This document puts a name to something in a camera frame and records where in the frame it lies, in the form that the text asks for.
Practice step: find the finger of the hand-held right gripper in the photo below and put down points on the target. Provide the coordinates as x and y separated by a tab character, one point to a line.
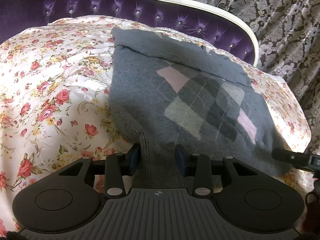
285	155

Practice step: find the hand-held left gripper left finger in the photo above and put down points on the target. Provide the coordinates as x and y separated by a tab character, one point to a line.
135	156

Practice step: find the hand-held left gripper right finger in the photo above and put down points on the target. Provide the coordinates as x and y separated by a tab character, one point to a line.
181	158

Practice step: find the grey argyle sweater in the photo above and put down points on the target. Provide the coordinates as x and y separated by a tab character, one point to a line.
150	105

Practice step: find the floral blanket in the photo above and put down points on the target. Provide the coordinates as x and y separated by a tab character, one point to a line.
50	80

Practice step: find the grey damask curtain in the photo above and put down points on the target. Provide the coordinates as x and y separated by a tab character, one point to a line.
287	30

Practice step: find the purple tufted sofa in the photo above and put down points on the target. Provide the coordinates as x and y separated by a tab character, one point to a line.
100	5

